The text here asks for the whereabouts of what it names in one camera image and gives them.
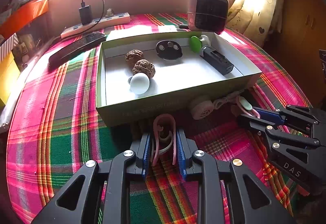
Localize pink clip with green pad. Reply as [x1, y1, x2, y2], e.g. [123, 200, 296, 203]
[235, 96, 260, 119]

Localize white power strip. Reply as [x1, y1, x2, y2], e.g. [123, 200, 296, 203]
[60, 12, 130, 39]

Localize black rectangular battery pack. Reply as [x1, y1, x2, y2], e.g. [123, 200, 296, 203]
[202, 45, 234, 75]

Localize green silver spool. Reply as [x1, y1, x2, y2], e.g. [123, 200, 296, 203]
[189, 35, 210, 53]

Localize white round device with cable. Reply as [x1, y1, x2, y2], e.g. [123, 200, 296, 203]
[188, 91, 246, 120]

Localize black charger adapter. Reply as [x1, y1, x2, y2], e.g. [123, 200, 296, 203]
[79, 5, 93, 26]

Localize green white cardboard tray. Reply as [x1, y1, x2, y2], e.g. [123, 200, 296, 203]
[96, 32, 261, 127]

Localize white round knob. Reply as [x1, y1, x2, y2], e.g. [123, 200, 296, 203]
[128, 72, 150, 95]

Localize black charger cable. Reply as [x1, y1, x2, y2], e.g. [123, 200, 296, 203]
[48, 0, 106, 44]

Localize large brown walnut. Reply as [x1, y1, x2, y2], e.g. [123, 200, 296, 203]
[132, 59, 156, 79]

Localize black three-button remote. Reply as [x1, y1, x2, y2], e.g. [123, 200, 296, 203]
[156, 40, 182, 61]

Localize pink cable winder clip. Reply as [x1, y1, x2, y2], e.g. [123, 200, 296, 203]
[150, 114, 177, 166]

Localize small brown walnut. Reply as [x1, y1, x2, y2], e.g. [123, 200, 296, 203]
[125, 49, 144, 63]

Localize orange box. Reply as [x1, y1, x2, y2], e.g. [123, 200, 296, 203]
[0, 0, 48, 39]

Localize yellow box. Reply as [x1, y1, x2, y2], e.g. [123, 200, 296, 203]
[0, 52, 20, 107]

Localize black smartphone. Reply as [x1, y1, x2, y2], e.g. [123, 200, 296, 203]
[48, 32, 106, 70]

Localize small grey fan heater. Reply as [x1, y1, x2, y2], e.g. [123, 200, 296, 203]
[187, 0, 229, 34]

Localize small beige plug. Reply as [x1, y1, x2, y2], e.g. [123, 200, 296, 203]
[106, 8, 114, 17]

